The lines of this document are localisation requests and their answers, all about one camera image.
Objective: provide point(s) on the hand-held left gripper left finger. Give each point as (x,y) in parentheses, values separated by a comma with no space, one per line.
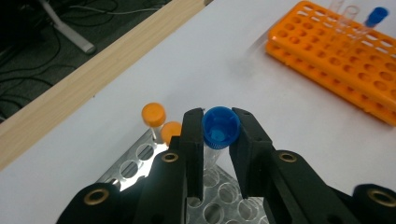
(193,149)

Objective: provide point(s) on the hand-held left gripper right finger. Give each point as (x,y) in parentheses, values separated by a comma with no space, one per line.
(264,174)

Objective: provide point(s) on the orange-capped test tube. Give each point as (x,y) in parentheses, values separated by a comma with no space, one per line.
(170,132)
(153,114)

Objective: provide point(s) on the blue-capped test tube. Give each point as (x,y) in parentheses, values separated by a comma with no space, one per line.
(376,15)
(221,124)

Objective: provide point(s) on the silver metal test tube rack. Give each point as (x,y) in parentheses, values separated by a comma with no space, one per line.
(154,151)

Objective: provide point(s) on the orange plastic test tube rack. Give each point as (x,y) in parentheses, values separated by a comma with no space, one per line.
(327,65)

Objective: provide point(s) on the grey metal stand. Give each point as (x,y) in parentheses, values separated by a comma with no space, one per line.
(74,37)

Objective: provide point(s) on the clear uncapped test tube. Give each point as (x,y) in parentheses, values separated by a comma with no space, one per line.
(350,15)
(336,9)

